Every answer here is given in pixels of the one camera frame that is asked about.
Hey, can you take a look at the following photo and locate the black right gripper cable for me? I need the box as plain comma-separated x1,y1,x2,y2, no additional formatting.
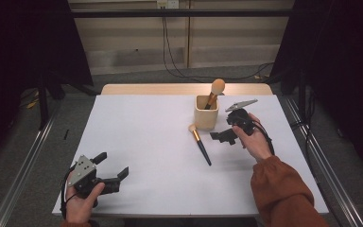
251,119,276,156

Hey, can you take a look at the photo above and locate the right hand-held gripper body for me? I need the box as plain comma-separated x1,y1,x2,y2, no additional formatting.
224,98,259,137

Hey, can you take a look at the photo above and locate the yellow floor tape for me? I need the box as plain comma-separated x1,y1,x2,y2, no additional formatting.
26,91,41,110

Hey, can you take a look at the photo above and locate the large fluffy makeup brush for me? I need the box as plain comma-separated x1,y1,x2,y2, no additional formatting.
203,78,227,111

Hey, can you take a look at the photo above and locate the person's right hand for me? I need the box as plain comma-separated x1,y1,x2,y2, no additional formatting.
232,113,274,164

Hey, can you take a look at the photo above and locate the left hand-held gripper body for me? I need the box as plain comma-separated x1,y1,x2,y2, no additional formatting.
66,154,121,200

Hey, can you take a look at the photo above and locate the metal floor rail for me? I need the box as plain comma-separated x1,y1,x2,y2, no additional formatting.
283,96,363,227
0,102,62,227

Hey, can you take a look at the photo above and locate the black wall cable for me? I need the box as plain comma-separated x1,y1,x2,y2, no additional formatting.
161,16,276,81

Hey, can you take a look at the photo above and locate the white table mat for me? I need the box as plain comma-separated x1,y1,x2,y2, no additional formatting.
51,94,329,218

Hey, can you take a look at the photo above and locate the black metal stand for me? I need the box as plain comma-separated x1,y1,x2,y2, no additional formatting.
37,70,50,131

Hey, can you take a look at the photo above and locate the black curtain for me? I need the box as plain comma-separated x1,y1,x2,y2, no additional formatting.
268,0,363,173
0,0,95,171

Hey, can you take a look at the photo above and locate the white wall outlet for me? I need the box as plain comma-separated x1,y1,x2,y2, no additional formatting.
156,0,181,9

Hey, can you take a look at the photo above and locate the small slim makeup brush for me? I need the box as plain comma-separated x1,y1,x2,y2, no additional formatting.
187,123,213,167

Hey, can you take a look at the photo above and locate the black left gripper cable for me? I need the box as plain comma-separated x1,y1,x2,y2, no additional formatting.
60,165,78,220

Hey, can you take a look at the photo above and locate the beige square cup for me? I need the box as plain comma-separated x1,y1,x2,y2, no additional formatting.
194,95,220,131

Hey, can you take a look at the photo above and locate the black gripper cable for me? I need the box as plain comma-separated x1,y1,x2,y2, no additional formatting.
251,119,276,156
60,165,78,220

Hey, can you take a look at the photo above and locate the black horizontal bar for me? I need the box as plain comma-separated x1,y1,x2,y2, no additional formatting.
70,9,295,19

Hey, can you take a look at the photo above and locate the person's left hand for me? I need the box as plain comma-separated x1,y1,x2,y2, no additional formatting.
64,182,106,225

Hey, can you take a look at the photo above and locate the light wooden table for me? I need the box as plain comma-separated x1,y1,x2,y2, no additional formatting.
100,82,274,96

